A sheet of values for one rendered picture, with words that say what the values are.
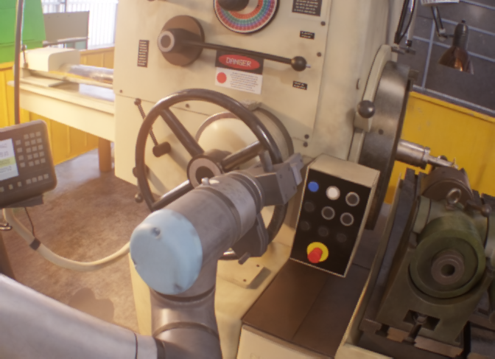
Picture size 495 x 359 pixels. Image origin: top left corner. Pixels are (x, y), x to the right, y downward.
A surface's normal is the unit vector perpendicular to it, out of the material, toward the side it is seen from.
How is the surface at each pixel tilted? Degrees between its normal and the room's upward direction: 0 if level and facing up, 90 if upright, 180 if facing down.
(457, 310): 90
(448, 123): 90
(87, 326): 29
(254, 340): 90
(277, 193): 90
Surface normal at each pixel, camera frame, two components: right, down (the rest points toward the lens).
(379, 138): -0.41, 0.05
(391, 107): -0.31, -0.26
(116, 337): 0.56, -0.79
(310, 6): -0.47, 0.33
